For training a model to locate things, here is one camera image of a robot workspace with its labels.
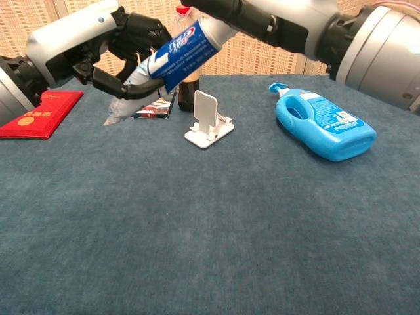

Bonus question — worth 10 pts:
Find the blue white toothpaste tube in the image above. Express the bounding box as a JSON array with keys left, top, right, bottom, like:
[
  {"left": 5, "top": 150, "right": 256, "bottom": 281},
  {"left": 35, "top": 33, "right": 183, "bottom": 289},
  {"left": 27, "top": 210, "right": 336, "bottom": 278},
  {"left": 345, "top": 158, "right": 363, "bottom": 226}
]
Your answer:
[{"left": 104, "top": 18, "right": 238, "bottom": 127}]

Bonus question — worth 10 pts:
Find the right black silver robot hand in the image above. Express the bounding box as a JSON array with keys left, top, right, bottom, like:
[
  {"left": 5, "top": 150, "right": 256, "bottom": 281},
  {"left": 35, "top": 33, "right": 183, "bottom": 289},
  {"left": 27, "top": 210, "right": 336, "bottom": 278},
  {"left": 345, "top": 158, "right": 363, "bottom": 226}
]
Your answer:
[{"left": 180, "top": 0, "right": 345, "bottom": 63}]

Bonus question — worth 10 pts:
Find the red certificate book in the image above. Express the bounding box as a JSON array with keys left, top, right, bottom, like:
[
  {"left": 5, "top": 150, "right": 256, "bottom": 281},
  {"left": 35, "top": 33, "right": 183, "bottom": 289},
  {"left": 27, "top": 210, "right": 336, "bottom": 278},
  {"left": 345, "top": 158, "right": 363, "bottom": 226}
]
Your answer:
[{"left": 0, "top": 91, "right": 84, "bottom": 141}]

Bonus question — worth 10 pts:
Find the cola bottle red cap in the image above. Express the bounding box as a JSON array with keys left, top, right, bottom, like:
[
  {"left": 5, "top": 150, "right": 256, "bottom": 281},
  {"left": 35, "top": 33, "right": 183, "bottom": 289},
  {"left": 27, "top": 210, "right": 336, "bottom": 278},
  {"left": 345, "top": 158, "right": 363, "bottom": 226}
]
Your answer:
[{"left": 175, "top": 5, "right": 202, "bottom": 114}]

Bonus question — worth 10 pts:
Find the blue table cloth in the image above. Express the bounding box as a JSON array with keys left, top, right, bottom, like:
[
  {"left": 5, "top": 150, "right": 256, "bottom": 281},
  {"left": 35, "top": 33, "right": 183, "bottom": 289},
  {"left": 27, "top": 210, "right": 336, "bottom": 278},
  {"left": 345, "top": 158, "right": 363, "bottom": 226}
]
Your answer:
[{"left": 0, "top": 74, "right": 420, "bottom": 315}]

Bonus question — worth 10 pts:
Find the crumpled clear plastic wrap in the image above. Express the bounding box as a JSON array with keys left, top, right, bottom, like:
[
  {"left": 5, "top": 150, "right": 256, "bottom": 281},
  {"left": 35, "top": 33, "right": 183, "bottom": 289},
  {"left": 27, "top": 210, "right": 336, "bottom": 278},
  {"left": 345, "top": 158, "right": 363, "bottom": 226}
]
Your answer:
[{"left": 170, "top": 9, "right": 201, "bottom": 39}]

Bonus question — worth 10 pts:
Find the blue pump detergent bottle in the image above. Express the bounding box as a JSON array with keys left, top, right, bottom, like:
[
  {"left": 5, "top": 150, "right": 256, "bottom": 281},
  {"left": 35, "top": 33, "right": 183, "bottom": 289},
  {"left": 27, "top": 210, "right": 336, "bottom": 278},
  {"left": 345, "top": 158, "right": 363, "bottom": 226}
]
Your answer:
[{"left": 268, "top": 82, "right": 377, "bottom": 162}]

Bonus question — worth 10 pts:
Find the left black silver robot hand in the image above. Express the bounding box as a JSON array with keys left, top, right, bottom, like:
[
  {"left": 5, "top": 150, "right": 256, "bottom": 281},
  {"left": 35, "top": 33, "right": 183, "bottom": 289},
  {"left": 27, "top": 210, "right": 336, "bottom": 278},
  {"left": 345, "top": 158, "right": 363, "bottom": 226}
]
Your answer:
[{"left": 25, "top": 0, "right": 173, "bottom": 101}]

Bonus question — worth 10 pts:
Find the white folding phone stand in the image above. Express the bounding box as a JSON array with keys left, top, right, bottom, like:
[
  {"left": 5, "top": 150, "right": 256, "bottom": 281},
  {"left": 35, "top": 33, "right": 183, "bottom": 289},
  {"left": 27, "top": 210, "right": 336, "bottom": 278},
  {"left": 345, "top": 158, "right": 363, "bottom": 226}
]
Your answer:
[{"left": 184, "top": 89, "right": 235, "bottom": 150}]

